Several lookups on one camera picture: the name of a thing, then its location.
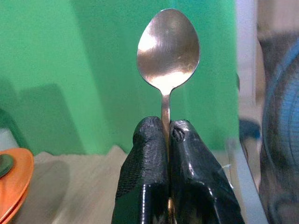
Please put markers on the orange plastic plate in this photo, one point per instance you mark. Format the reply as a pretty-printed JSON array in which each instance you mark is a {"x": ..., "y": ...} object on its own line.
[{"x": 14, "y": 182}]

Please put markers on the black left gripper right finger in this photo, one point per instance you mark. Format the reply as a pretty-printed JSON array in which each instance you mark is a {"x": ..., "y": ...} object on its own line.
[{"x": 196, "y": 168}]

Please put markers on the silver metal spoon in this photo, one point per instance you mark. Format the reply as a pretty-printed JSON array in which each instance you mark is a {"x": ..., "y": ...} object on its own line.
[{"x": 168, "y": 49}]

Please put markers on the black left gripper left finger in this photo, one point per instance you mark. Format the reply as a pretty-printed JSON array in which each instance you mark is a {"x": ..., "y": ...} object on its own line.
[{"x": 142, "y": 163}]

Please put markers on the blue electric fan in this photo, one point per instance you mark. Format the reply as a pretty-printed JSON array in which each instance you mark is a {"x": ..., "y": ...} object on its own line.
[{"x": 281, "y": 140}]

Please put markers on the dark green round item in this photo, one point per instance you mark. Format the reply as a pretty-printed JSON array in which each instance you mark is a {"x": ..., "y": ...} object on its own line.
[{"x": 4, "y": 164}]

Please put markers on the white door frame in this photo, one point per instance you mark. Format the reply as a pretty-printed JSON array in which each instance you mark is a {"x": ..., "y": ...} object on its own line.
[{"x": 247, "y": 93}]

